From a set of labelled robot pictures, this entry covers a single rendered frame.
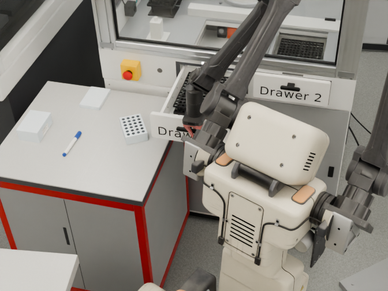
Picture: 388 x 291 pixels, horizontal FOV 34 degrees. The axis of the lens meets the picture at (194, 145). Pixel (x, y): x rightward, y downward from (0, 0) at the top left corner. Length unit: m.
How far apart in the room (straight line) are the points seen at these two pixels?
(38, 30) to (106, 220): 0.95
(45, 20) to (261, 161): 1.64
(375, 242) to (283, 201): 1.64
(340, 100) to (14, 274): 1.33
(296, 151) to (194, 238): 1.64
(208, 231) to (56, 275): 1.21
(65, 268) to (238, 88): 0.78
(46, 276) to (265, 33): 0.98
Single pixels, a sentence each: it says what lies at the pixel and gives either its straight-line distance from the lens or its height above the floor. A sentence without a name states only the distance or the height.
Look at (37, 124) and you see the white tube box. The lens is 2.50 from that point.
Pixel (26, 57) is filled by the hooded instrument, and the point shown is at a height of 0.86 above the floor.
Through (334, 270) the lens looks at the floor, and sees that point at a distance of 3.00.
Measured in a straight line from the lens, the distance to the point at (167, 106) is 2.39.
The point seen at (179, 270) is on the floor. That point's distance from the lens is 2.96.
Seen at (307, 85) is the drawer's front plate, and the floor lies 0.91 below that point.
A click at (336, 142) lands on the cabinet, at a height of 0.63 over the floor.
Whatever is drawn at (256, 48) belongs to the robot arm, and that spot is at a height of 1.38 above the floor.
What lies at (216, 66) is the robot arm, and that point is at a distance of 2.02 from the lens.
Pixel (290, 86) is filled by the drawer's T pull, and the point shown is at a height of 0.91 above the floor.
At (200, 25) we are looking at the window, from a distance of 2.44.
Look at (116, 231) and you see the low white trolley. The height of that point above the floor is 0.55.
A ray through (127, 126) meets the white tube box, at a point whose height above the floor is 0.80.
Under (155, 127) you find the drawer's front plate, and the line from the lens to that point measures 2.31.
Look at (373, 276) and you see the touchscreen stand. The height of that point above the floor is 0.03.
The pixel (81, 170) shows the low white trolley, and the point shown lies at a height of 0.76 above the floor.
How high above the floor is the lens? 2.34
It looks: 41 degrees down
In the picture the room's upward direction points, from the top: 2 degrees counter-clockwise
